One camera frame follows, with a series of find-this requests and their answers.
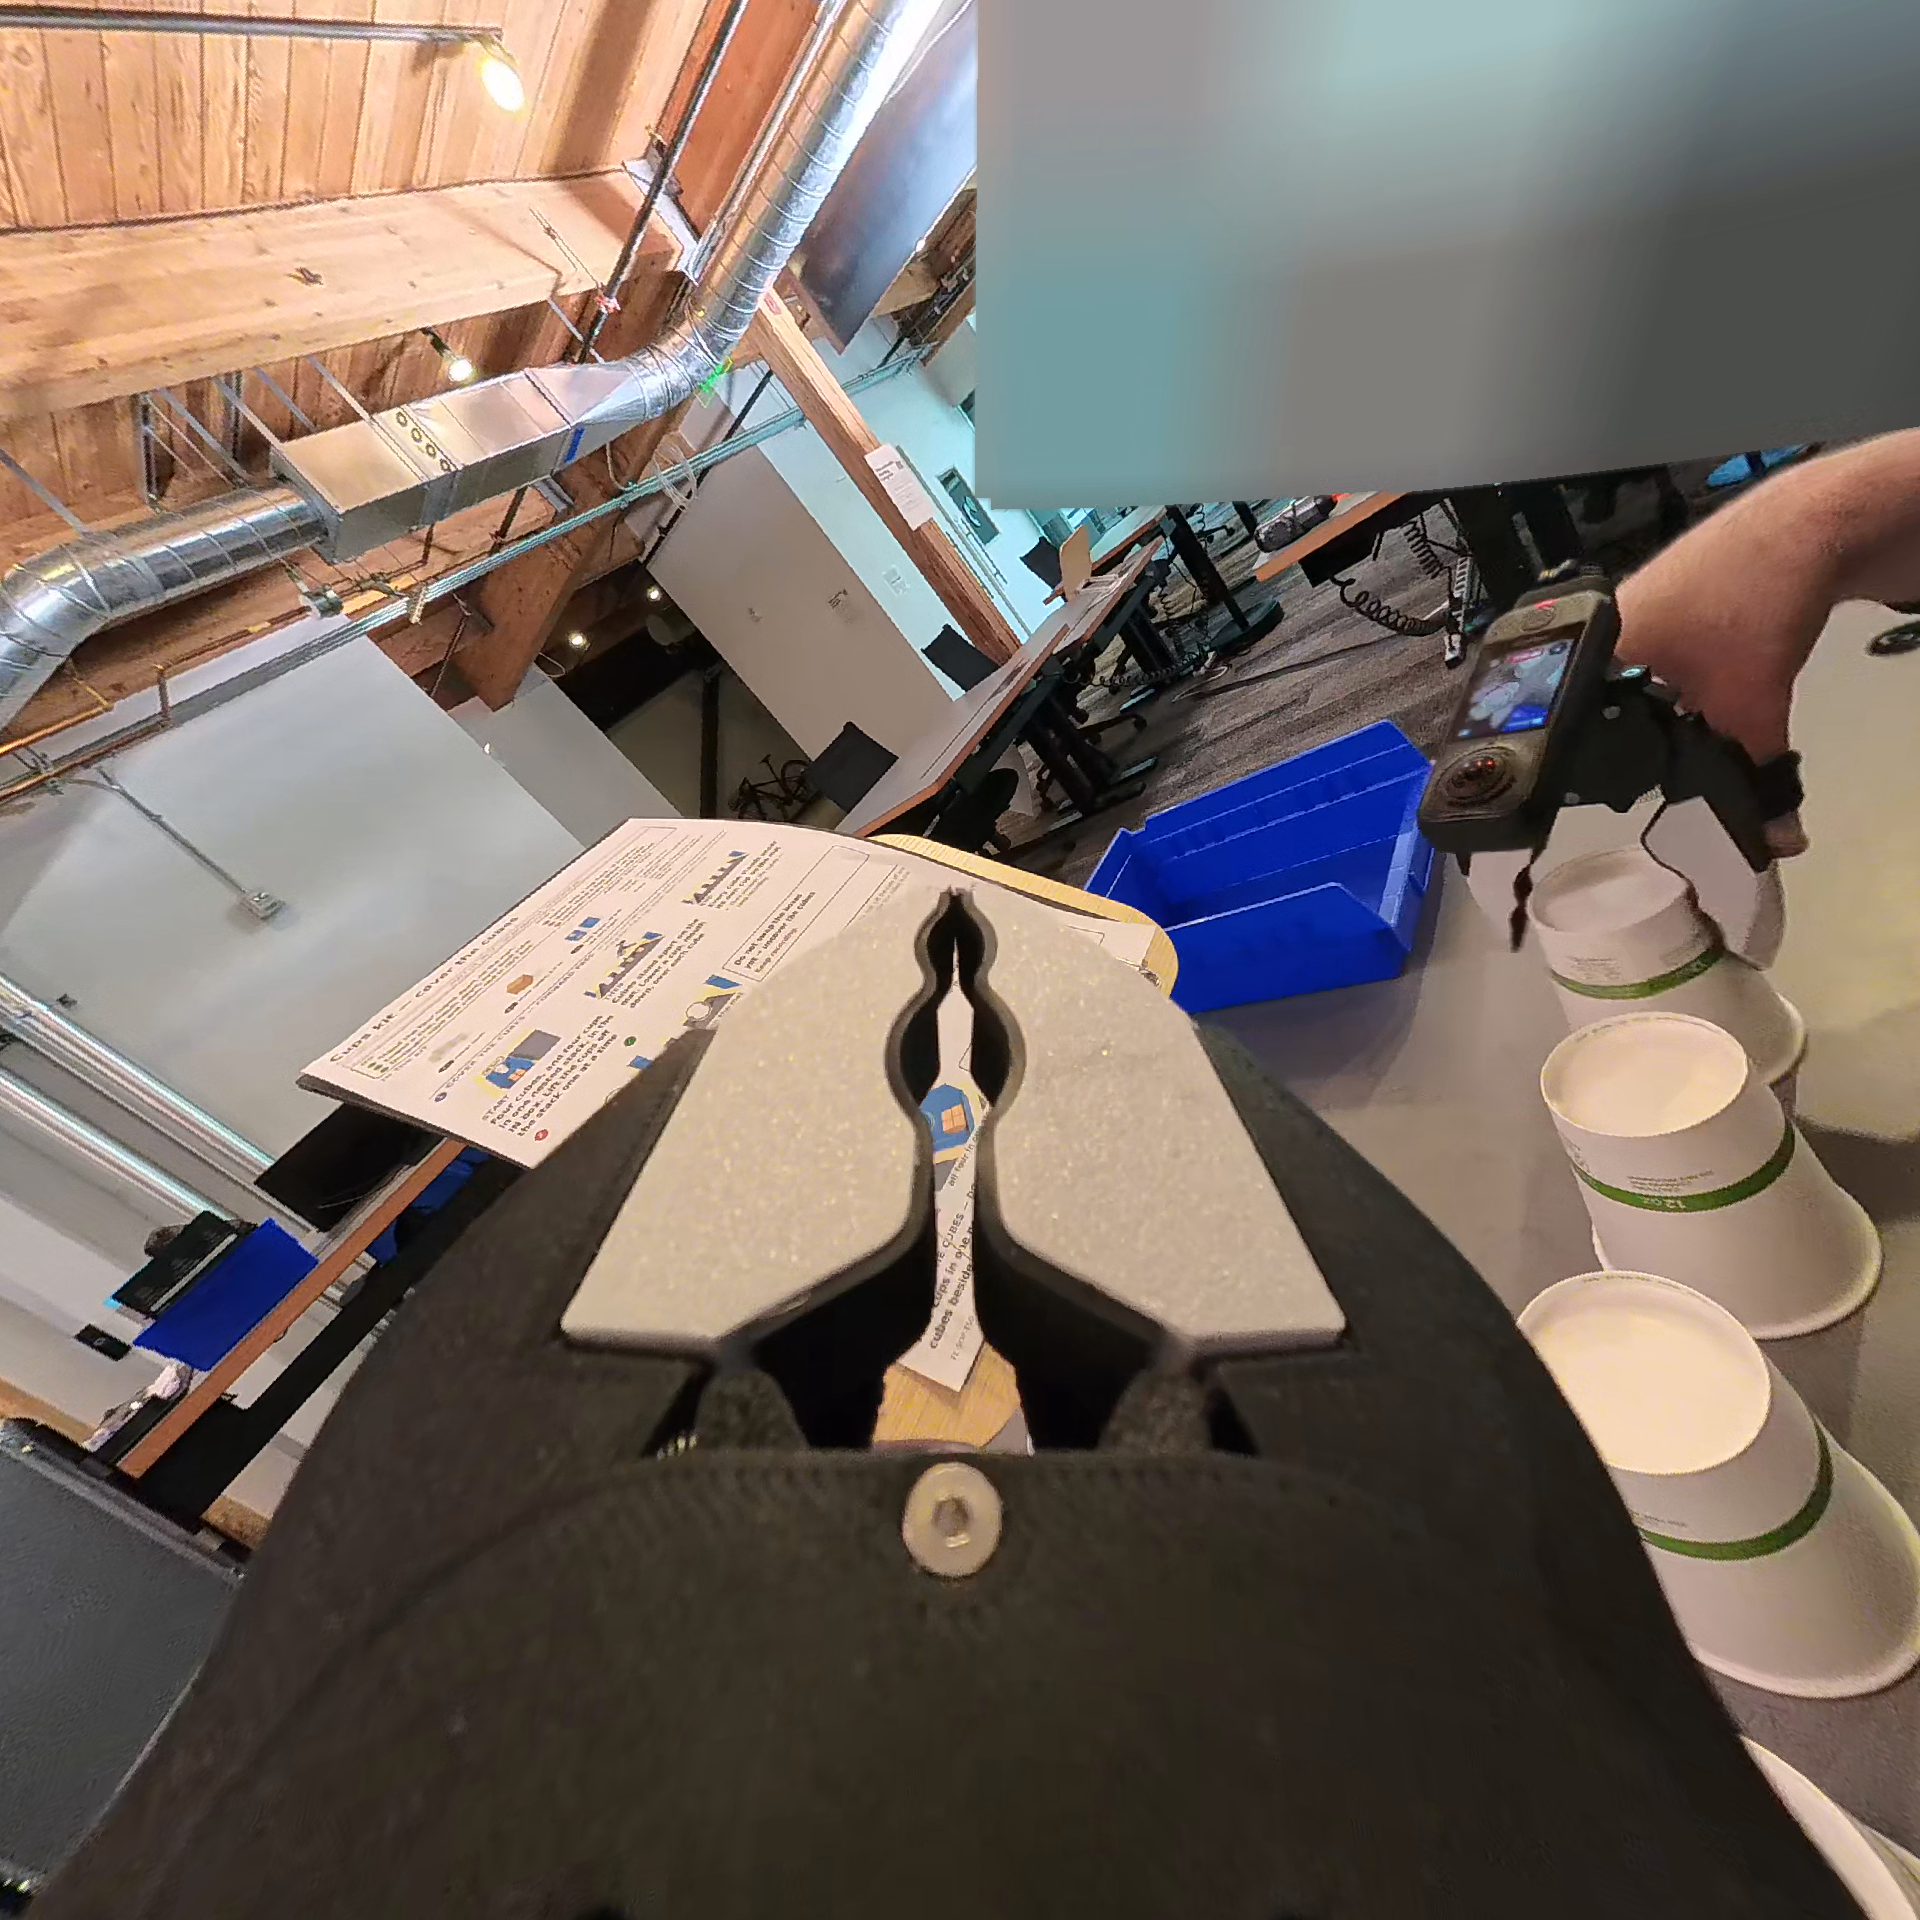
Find silver ventilation duct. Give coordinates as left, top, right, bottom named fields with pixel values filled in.
left=0, top=0, right=949, bottom=732

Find wooden support post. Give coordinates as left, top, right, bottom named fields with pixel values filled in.
left=749, top=294, right=1027, bottom=665

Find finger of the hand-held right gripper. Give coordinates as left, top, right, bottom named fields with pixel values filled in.
left=1641, top=792, right=1789, bottom=969

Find brown-edged desk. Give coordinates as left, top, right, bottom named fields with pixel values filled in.
left=112, top=1137, right=501, bottom=1521

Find black coiled cable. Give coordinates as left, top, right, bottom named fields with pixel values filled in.
left=1332, top=572, right=1463, bottom=644

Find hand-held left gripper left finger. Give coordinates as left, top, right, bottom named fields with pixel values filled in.
left=559, top=888, right=976, bottom=1363

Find person's right hand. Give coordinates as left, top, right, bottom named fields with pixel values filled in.
left=1614, top=492, right=1839, bottom=761

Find white paper cup green band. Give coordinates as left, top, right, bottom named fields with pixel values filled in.
left=1540, top=1013, right=1887, bottom=1341
left=1526, top=845, right=1808, bottom=1081
left=1741, top=1731, right=1920, bottom=1920
left=1515, top=1267, right=1920, bottom=1700

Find black metal-edged case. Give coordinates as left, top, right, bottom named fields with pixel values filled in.
left=0, top=1420, right=245, bottom=1886

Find blue plastic bin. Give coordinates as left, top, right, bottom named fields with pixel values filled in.
left=1083, top=716, right=1442, bottom=1013

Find black hanging screen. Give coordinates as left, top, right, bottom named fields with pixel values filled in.
left=786, top=0, right=981, bottom=346

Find printed instruction sheet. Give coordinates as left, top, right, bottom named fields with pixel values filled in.
left=298, top=820, right=1180, bottom=1385

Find wooden desk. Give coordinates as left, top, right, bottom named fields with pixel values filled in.
left=870, top=831, right=1180, bottom=1451

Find person's right forearm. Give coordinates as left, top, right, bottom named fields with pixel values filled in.
left=1781, top=433, right=1920, bottom=620

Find grey wall pipes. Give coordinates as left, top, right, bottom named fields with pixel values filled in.
left=0, top=972, right=275, bottom=1190

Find blue storage bin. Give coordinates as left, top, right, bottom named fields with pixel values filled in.
left=132, top=1220, right=322, bottom=1369

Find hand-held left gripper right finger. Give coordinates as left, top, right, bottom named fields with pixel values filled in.
left=963, top=888, right=1349, bottom=1360

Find long row of desks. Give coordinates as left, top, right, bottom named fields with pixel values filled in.
left=836, top=537, right=1191, bottom=845

